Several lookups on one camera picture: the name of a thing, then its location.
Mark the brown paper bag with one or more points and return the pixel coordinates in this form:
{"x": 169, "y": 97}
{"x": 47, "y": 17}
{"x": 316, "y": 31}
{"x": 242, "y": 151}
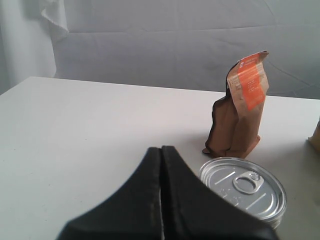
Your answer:
{"x": 314, "y": 140}

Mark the white backdrop cloth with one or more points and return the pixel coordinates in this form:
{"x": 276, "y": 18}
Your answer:
{"x": 185, "y": 44}

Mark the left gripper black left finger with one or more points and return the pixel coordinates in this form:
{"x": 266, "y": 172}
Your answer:
{"x": 133, "y": 212}

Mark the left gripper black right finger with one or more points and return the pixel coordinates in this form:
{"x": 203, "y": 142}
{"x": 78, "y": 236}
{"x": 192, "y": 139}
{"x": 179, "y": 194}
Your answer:
{"x": 191, "y": 211}

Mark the brown pouch with orange label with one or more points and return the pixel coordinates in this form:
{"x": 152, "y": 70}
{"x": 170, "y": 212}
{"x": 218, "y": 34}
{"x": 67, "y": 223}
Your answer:
{"x": 236, "y": 117}

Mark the clear jar with metal lid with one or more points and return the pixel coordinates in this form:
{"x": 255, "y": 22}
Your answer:
{"x": 247, "y": 186}

